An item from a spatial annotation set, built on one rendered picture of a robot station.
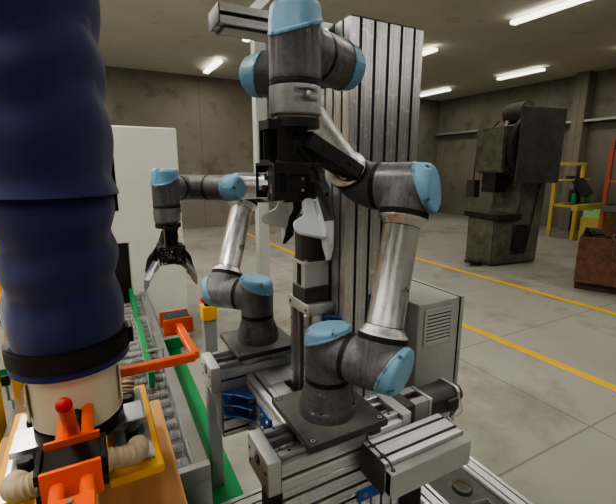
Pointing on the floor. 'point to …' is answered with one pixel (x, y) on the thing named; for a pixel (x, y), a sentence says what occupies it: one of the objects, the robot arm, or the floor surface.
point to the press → (514, 182)
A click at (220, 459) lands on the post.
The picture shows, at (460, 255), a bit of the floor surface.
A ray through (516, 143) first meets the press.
